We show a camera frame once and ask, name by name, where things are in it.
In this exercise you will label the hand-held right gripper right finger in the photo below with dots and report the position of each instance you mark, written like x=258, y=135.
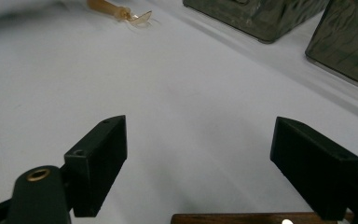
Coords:
x=317, y=168

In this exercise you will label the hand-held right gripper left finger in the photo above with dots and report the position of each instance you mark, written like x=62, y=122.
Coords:
x=99, y=168

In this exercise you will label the wooden spoon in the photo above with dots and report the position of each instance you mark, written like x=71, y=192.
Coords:
x=108, y=7

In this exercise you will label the smoked transparent plastic basket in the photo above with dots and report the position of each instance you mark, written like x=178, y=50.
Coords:
x=254, y=18
x=345, y=46

